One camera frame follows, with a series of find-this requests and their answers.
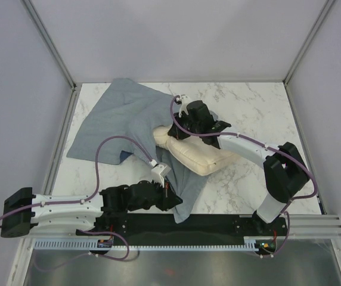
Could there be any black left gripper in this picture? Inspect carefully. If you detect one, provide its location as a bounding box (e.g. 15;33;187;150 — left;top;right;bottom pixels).
128;179;183;212

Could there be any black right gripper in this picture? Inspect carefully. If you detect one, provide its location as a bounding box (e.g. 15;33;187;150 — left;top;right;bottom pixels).
169;110;202;140

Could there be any cream white pillow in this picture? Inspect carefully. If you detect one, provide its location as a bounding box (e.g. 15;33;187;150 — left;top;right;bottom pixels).
153;126;240;176

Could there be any blue denim pillowcase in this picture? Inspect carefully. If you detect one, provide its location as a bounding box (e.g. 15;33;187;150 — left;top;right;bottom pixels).
67;79;207;223

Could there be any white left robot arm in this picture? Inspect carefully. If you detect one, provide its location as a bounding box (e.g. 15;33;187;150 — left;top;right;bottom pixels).
1;181;183;238

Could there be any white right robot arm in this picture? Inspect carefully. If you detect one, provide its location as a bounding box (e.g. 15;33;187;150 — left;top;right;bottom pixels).
168;95;315;235

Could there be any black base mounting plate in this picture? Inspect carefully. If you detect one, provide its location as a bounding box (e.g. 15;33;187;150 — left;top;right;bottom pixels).
90;213;287;245

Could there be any shiny metal front sheet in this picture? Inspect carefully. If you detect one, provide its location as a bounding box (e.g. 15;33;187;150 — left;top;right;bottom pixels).
25;241;341;285

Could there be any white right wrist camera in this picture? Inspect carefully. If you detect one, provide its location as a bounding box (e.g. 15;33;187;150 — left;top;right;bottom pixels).
175;95;192;117

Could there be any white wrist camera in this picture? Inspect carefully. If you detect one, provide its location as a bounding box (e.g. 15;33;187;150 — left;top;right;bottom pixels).
175;95;192;117
151;163;171;185

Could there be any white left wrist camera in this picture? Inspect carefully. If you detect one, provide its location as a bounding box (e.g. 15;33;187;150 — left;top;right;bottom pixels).
151;163;171;185

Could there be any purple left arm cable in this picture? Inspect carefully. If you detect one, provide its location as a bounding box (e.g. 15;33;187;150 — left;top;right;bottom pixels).
0;135;156;230

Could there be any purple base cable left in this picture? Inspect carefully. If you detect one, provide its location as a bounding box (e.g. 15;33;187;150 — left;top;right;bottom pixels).
35;232;130;272

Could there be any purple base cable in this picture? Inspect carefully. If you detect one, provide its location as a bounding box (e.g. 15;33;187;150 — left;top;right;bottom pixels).
35;232;130;272
247;213;291;259

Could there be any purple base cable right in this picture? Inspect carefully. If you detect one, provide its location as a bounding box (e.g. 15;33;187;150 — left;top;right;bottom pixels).
247;213;291;259

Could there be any white slotted cable duct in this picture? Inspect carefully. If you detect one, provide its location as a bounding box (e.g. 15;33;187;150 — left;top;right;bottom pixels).
33;238;259;251

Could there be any right aluminium corner post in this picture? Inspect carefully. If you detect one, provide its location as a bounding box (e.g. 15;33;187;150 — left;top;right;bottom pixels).
283;0;337;87

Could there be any aluminium corner post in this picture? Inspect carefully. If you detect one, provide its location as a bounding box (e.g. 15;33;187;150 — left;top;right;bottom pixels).
20;0;77;91
283;0;337;87

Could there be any left aluminium corner post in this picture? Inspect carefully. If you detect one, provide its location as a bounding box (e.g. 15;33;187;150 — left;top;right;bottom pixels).
20;0;77;91

